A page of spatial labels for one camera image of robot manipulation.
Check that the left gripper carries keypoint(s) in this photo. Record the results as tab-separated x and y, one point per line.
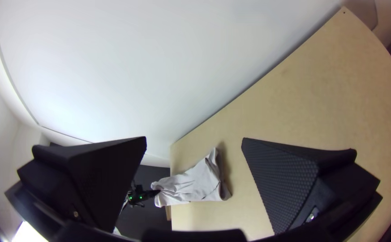
151	194

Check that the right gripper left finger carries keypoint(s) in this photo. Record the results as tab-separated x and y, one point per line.
91	181

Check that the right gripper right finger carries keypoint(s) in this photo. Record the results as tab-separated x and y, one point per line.
282	181

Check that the grey t-shirt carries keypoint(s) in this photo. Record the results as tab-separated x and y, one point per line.
195	185

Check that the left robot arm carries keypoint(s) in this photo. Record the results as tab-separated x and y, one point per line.
134	198

